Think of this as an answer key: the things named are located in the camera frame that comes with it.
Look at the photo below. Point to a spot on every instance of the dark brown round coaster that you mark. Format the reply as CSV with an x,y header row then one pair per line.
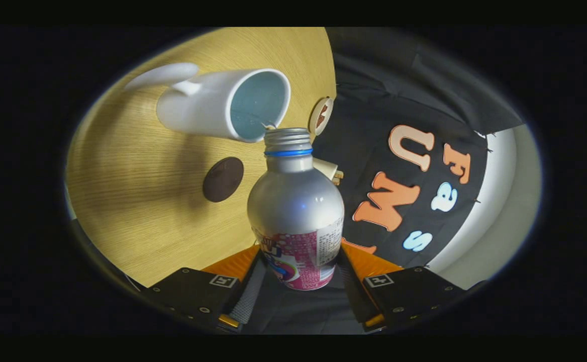
x,y
223,179

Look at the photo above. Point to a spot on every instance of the white cup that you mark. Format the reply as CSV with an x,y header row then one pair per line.
x,y
198,105

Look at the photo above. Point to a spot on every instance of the white toaster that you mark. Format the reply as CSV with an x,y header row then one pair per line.
x,y
324,168

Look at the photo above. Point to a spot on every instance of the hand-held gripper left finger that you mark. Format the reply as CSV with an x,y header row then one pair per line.
x,y
248,296

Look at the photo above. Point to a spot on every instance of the wooden table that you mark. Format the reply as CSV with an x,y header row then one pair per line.
x,y
122,201

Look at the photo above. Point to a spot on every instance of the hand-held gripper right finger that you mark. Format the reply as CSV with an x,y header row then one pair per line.
x,y
356,296

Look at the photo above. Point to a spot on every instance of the white plate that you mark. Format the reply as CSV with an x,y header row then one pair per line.
x,y
313,123

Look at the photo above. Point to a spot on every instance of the silver juice bottle pink label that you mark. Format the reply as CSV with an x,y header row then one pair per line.
x,y
293,206

